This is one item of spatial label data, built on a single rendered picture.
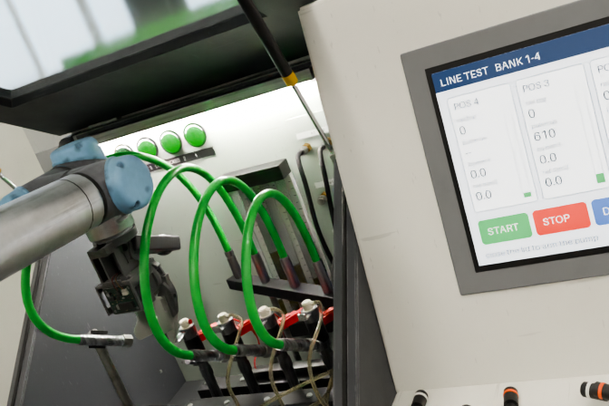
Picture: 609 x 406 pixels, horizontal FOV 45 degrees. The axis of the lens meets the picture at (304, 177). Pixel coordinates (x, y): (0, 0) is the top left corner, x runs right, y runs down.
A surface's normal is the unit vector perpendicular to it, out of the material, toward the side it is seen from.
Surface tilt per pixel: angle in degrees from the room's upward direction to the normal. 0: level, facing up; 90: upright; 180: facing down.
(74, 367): 90
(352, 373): 43
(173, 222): 90
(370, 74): 76
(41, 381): 90
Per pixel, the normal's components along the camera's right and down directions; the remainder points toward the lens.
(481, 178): -0.42, 0.15
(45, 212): 0.65, -0.56
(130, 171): 0.85, -0.19
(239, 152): -0.35, 0.38
